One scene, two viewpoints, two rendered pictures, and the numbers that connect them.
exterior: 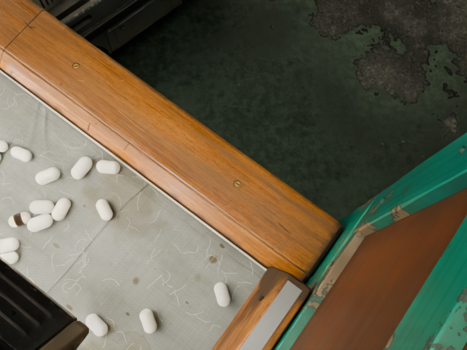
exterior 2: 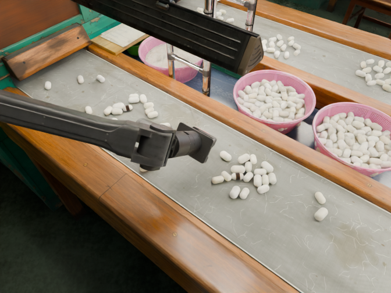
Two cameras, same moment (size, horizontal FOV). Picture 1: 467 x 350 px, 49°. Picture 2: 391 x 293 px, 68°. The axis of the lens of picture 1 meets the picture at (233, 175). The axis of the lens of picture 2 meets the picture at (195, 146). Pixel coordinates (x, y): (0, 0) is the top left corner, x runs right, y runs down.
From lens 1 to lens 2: 0.97 m
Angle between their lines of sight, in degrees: 55
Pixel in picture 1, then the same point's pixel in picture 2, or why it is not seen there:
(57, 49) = (94, 173)
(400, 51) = not seen: outside the picture
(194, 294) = (60, 88)
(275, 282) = (14, 64)
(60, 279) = (114, 92)
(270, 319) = (20, 51)
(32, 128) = not seen: hidden behind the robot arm
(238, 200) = not seen: hidden behind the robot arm
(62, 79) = (94, 157)
